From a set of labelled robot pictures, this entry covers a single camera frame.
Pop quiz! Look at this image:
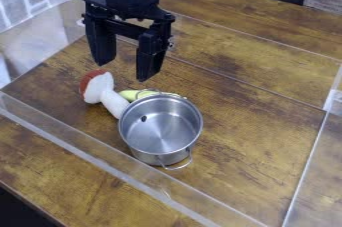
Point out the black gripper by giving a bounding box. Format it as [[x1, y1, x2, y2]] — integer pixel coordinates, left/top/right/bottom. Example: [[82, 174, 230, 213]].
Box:
[[83, 0, 175, 82]]

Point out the red and white plush mushroom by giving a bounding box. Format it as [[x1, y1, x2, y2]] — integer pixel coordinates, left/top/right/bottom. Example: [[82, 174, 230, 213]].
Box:
[[79, 69, 130, 119]]

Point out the silver metal pot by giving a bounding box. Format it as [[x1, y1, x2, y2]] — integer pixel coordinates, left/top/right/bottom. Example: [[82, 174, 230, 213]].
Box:
[[118, 92, 203, 171]]

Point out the clear acrylic front barrier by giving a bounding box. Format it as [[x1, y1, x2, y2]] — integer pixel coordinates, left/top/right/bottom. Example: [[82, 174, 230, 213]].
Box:
[[0, 91, 267, 227]]

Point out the clear acrylic barrier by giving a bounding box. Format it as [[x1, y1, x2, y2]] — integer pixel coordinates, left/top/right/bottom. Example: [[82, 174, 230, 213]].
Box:
[[0, 91, 267, 227], [282, 65, 342, 227]]

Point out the clear acrylic right barrier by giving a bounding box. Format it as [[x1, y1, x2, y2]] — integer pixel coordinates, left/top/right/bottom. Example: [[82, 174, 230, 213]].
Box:
[[282, 65, 342, 227]]

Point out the spoon with yellow handle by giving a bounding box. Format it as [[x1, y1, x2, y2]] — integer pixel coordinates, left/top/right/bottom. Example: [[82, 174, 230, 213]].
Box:
[[119, 89, 159, 102]]

